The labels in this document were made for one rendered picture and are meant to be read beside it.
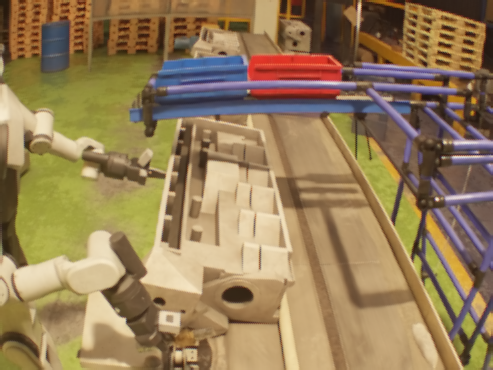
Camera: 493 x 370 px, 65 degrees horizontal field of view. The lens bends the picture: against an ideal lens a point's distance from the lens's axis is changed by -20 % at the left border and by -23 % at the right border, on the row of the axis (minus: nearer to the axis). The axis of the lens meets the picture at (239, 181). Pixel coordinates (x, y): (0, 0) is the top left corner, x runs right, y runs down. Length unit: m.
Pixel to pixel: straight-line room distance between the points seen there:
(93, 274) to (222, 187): 0.83
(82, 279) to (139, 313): 0.14
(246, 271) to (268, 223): 0.24
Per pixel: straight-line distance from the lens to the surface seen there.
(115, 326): 1.23
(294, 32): 6.83
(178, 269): 1.14
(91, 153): 1.50
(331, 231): 1.77
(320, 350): 1.27
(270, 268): 1.23
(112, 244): 0.86
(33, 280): 0.90
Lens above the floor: 1.66
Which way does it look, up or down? 26 degrees down
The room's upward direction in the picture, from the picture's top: 4 degrees clockwise
